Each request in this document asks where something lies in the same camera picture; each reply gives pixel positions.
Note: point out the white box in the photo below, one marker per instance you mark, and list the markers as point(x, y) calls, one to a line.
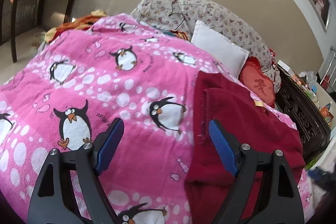
point(284, 65)

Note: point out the clear plastic bag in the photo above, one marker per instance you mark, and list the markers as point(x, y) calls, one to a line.
point(309, 79)

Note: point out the dark red knit garment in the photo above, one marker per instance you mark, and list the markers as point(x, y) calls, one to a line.
point(249, 121)

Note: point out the metal rack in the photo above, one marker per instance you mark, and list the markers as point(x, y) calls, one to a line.
point(332, 56)

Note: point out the red patterned cloth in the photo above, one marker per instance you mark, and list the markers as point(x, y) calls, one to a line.
point(273, 56)

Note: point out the orange blanket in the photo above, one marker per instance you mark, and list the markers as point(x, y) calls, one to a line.
point(78, 23)

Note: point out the orange snack packet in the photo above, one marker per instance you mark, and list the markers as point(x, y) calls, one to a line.
point(326, 111)

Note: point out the red embroidered cushion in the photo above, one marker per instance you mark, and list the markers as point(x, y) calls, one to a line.
point(258, 85)

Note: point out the pink penguin print blanket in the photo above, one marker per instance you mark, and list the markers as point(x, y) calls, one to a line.
point(131, 69)

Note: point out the white pillow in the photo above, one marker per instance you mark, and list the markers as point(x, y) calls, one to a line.
point(218, 48)

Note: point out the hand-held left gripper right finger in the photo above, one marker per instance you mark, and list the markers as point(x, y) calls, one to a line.
point(221, 148)

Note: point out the floral quilt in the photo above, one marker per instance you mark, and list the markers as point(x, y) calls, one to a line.
point(210, 8)

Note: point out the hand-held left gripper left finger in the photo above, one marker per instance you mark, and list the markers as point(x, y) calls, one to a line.
point(110, 148)

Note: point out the carved dark wooden headboard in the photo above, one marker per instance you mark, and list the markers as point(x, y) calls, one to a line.
point(296, 108)

